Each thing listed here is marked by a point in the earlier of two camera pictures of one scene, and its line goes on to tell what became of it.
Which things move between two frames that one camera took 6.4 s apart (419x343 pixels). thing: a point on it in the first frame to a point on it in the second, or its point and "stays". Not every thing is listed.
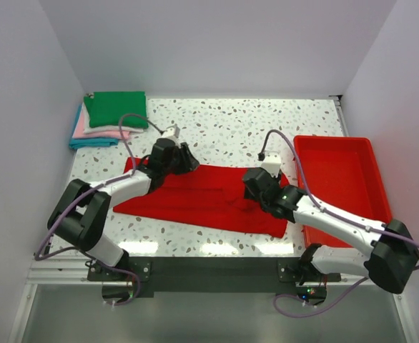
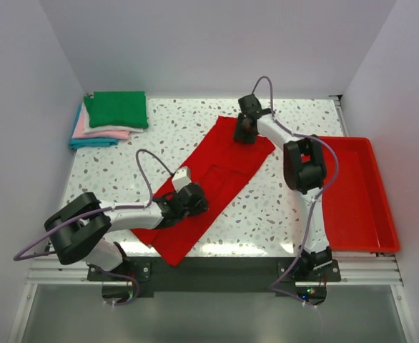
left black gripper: (189, 163) to (201, 206)
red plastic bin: (344, 176) stays
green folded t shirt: (106, 109) stays
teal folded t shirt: (79, 143) stays
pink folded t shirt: (79, 132) stays
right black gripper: (248, 195) to (239, 135)
